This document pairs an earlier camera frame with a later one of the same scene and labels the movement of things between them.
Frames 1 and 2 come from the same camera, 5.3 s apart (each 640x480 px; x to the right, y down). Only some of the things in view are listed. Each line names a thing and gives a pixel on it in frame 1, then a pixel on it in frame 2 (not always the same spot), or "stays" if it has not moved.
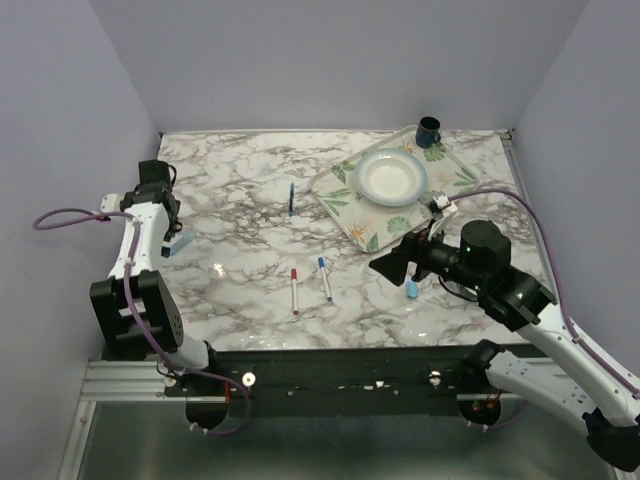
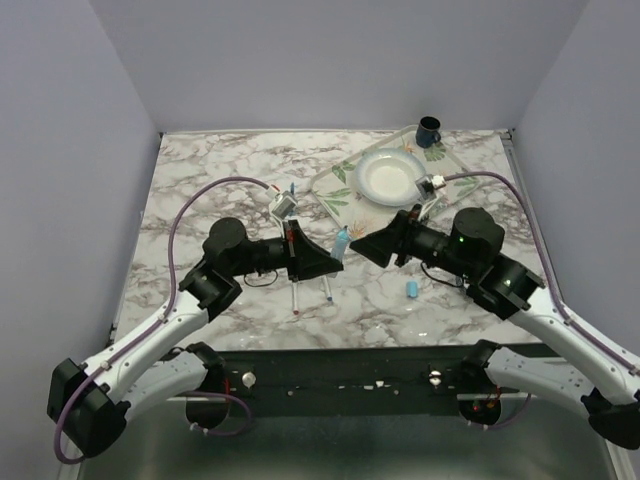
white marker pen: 321,263 stays
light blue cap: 411,288 stays
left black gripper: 168,235 -> 311,260
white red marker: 294,290 stays
